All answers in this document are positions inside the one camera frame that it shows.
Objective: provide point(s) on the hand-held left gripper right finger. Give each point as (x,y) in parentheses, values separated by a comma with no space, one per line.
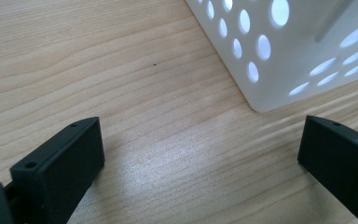
(341,161)

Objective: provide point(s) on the white perforated plastic basket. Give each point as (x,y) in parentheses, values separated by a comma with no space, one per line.
(292,49)

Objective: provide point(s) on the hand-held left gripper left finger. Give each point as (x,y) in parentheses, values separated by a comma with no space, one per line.
(59,174)

